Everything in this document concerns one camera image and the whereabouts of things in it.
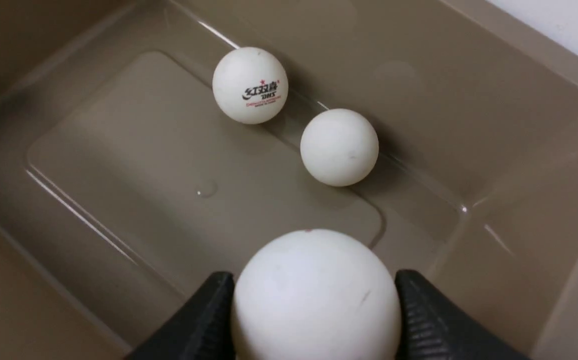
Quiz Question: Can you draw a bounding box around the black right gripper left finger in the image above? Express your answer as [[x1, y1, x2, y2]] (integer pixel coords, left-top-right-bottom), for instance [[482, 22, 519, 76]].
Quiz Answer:
[[125, 271, 235, 360]]

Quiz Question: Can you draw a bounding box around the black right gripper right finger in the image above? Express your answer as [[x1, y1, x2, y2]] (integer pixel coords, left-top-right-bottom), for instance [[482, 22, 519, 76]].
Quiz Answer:
[[395, 269, 528, 360]]

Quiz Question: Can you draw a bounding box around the white ball with logo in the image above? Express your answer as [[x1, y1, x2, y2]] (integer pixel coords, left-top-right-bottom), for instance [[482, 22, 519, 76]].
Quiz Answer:
[[212, 47, 289, 125]]

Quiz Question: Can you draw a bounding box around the olive plastic bin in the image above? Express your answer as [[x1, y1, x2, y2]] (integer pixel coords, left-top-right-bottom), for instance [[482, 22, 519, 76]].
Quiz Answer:
[[0, 0, 578, 360]]

